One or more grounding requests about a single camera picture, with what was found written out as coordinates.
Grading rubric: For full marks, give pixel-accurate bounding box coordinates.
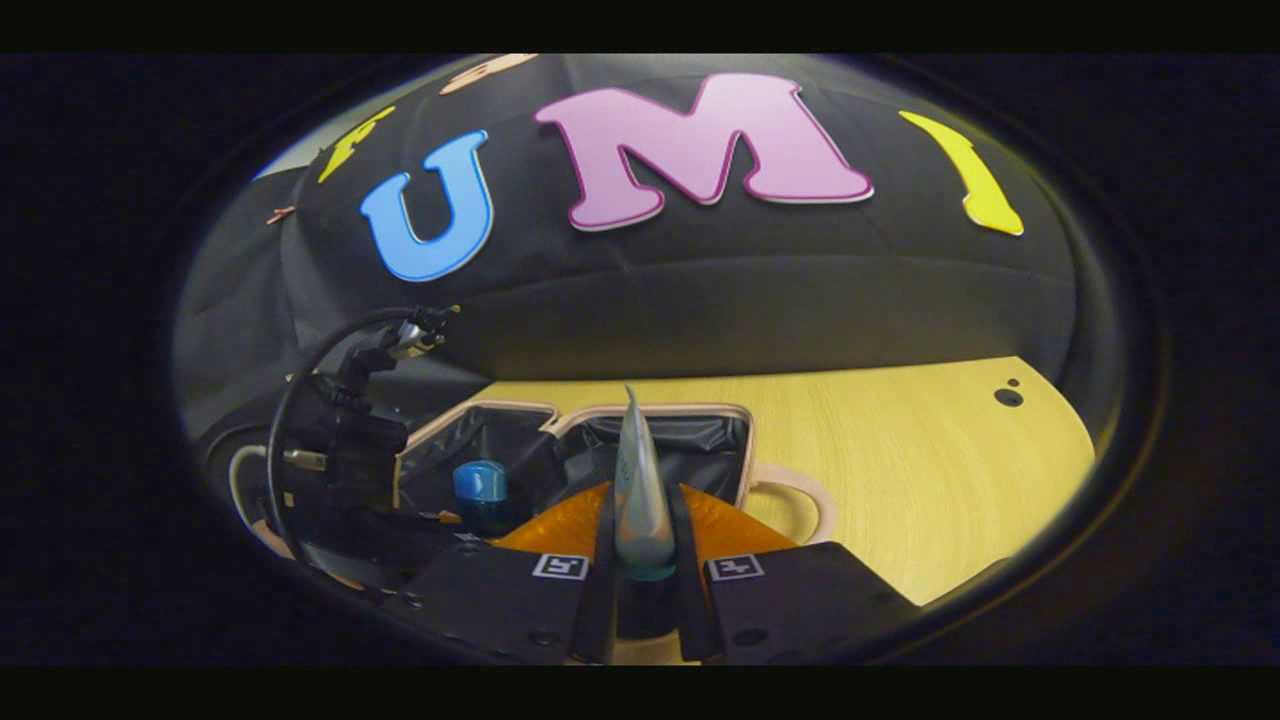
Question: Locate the black cable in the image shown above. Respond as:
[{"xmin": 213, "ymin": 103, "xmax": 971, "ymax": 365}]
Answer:
[{"xmin": 266, "ymin": 305, "xmax": 446, "ymax": 561}]

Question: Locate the blue skin care bottle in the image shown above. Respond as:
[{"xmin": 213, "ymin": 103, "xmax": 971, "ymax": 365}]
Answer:
[{"xmin": 452, "ymin": 460, "xmax": 511, "ymax": 536}]

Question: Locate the beige suitcase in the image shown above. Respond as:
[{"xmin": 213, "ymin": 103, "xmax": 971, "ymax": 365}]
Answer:
[{"xmin": 395, "ymin": 400, "xmax": 839, "ymax": 549}]

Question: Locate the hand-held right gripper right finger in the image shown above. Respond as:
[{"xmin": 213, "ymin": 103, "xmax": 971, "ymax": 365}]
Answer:
[{"xmin": 668, "ymin": 483, "xmax": 921, "ymax": 663}]

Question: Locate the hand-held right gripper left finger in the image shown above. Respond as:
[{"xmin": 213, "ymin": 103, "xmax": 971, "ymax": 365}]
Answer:
[{"xmin": 385, "ymin": 480, "xmax": 619, "ymax": 666}]

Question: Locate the black backdrop cloth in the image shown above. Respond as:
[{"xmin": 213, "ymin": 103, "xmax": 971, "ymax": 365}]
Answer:
[{"xmin": 175, "ymin": 55, "xmax": 1111, "ymax": 471}]

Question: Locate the white and blue tube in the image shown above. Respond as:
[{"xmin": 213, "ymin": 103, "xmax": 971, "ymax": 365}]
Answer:
[{"xmin": 612, "ymin": 385, "xmax": 678, "ymax": 583}]

